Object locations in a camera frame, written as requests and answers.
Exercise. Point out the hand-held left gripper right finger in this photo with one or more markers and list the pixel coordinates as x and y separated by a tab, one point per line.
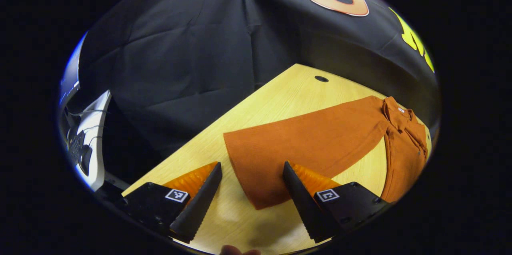
302	207

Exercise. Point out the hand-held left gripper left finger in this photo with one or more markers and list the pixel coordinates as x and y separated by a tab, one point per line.
200	207

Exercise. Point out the orange button shirt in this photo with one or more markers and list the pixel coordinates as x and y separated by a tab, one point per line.
312	143

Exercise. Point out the black computer mouse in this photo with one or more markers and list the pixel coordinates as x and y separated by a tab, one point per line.
85	163

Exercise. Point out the white side table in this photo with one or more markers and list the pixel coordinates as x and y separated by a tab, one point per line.
98	127

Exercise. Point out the black keyboard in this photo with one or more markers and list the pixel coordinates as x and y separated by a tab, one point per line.
76	145

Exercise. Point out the black backdrop cloth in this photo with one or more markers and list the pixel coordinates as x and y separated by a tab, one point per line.
180	67

